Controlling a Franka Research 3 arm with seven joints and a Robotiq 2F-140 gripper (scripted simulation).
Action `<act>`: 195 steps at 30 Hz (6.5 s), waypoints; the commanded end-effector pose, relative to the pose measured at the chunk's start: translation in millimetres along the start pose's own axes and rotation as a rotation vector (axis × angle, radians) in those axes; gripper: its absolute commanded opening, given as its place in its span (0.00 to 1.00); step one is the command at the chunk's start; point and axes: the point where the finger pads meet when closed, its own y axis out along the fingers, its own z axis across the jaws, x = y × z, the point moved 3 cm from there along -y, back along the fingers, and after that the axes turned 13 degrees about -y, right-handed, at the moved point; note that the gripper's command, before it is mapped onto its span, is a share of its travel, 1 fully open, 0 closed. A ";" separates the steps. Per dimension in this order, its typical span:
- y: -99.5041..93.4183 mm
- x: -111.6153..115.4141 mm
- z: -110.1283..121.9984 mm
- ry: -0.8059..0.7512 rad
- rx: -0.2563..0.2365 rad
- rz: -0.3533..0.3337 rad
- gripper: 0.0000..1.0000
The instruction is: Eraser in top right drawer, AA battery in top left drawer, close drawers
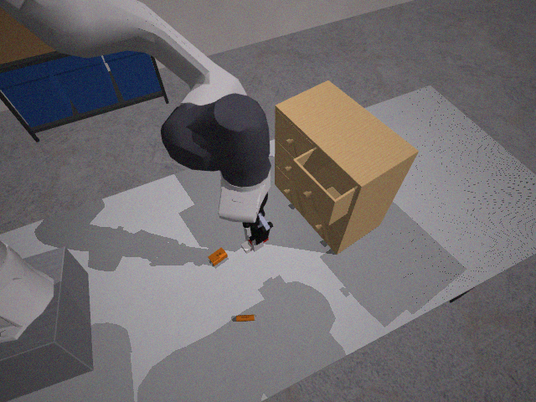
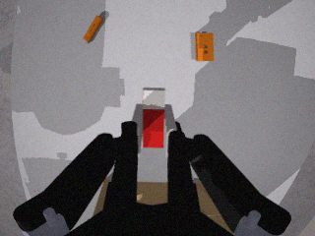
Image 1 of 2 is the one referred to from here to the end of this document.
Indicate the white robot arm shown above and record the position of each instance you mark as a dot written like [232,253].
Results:
[216,127]

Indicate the small tan wooden chest of drawers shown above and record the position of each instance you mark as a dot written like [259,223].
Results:
[375,157]

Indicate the red and white eraser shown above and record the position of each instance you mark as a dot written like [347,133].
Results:
[247,246]

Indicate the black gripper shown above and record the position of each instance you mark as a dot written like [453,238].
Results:
[254,231]

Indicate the orange aa battery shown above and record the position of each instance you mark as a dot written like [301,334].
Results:
[244,318]

